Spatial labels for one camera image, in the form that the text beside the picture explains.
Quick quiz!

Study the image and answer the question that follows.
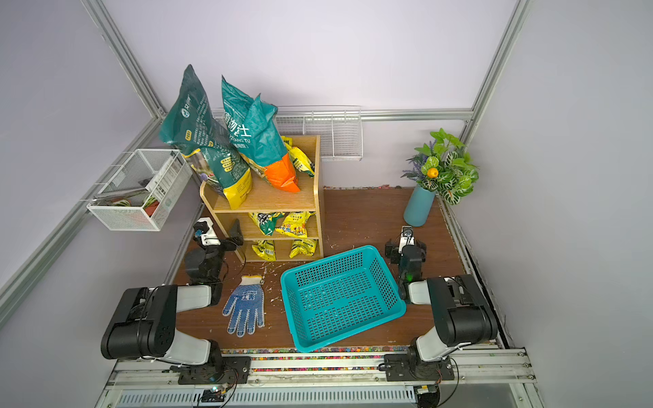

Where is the yellow green packet shelf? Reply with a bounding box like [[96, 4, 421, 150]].
[[248, 212, 284, 236]]

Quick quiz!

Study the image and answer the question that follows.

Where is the teal plastic basket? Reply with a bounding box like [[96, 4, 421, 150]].
[[281, 246, 407, 353]]

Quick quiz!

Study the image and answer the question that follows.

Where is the yellow fertilizer packet top shelf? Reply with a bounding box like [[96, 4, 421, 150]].
[[282, 136, 315, 178]]

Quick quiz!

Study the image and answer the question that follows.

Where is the teal orange soil bag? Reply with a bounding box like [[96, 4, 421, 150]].
[[221, 80, 300, 193]]

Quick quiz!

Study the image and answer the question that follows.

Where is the dark green yellow fertilizer bag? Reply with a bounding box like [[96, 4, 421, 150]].
[[159, 66, 253, 210]]

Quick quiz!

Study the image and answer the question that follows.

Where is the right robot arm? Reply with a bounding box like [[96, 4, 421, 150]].
[[384, 238, 498, 367]]

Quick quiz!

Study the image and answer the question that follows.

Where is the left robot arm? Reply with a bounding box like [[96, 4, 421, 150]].
[[100, 218, 244, 367]]

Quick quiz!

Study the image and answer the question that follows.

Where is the yellow packet bottom shelf left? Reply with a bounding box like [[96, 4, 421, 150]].
[[251, 240, 277, 262]]

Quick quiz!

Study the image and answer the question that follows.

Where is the wooden three-tier shelf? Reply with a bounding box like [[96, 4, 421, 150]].
[[200, 135, 324, 263]]

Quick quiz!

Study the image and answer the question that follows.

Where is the yellow flower packet middle shelf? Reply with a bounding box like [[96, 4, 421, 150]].
[[275, 212, 314, 239]]

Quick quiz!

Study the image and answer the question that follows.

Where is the yellow packet bottom shelf right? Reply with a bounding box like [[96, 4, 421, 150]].
[[289, 238, 317, 259]]

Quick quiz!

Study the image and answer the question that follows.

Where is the teal vase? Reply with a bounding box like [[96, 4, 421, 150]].
[[403, 185, 436, 227]]

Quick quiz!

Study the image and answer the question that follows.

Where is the blue dotted work glove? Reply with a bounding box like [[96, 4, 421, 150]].
[[222, 275, 265, 338]]

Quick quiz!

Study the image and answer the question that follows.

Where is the artificial green plant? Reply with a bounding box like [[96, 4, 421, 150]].
[[401, 129, 480, 205]]

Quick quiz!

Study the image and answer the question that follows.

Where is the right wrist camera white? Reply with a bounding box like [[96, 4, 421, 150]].
[[398, 225, 415, 253]]

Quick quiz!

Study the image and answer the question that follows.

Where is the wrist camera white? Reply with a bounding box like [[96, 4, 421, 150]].
[[193, 217, 220, 249], [398, 225, 415, 253]]

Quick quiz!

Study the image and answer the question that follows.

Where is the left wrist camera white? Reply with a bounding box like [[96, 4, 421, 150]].
[[193, 217, 220, 249]]

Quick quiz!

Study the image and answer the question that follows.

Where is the white wire basket left wall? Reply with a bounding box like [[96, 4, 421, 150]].
[[87, 149, 191, 232]]

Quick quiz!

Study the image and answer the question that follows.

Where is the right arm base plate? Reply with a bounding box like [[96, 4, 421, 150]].
[[378, 353, 455, 383]]

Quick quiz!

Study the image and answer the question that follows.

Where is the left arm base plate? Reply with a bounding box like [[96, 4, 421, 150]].
[[170, 355, 252, 385]]

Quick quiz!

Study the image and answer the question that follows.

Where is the white wire rack back wall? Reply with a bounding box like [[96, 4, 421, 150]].
[[211, 105, 364, 163]]

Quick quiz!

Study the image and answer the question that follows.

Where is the aluminium rail frame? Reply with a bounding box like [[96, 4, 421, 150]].
[[98, 344, 543, 407]]

